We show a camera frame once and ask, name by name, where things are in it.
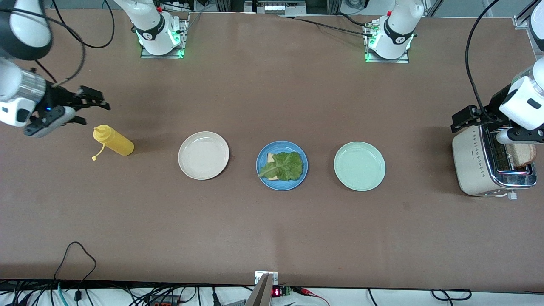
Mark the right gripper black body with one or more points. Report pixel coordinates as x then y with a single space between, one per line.
58 100

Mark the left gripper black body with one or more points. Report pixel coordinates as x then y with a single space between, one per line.
494 105

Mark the yellow mustard squeeze bottle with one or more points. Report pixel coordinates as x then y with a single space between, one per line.
119 144

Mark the toasted bread slice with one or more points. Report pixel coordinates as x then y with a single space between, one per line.
270 157
522 155

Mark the green lettuce leaf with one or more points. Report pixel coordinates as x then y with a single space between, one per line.
284 165

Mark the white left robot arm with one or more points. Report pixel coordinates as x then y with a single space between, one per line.
395 29

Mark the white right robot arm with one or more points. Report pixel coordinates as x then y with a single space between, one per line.
153 21

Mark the light green plate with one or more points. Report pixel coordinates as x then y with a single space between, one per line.
359 166

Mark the beige plate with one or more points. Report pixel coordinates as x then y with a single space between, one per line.
204 155

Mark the blue plate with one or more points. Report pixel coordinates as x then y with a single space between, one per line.
282 186

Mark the cream and chrome toaster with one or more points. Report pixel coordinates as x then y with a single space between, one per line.
471 165

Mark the red clip lead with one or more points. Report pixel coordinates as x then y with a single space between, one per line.
308 292

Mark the grey metal bar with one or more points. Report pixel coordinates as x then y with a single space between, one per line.
261 295

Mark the red LED display module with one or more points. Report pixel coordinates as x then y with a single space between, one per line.
277 292

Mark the aluminium corner bracket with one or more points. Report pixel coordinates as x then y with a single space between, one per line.
519 22

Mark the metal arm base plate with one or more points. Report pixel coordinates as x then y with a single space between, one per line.
180 54
369 59

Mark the small white bracket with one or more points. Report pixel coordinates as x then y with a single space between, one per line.
260 276

